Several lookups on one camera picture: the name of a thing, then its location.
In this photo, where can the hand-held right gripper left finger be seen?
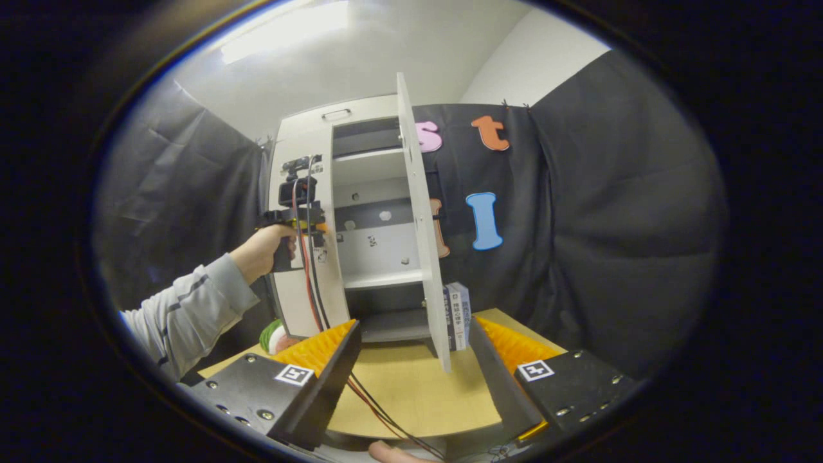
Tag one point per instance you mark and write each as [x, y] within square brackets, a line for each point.
[328, 392]

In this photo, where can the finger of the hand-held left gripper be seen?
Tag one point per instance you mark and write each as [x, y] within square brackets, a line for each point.
[320, 227]

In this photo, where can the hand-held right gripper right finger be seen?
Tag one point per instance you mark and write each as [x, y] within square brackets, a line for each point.
[501, 386]

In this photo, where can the beige double-door shoe cabinet body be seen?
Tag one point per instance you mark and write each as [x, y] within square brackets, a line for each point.
[379, 257]

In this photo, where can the camera sticker shoe cabinet door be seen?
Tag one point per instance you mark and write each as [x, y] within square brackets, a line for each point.
[289, 308]

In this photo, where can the headphone sticker shoe cabinet door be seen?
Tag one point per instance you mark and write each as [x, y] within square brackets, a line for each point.
[421, 225]

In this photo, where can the watermelon slice plush toy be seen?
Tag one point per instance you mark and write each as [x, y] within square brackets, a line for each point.
[273, 337]

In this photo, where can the white printed box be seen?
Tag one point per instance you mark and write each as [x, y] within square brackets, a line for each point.
[457, 315]

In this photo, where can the ceiling light panel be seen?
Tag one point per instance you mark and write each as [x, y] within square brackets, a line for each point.
[283, 32]

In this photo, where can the black backdrop cloth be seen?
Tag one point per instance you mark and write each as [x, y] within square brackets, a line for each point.
[611, 225]

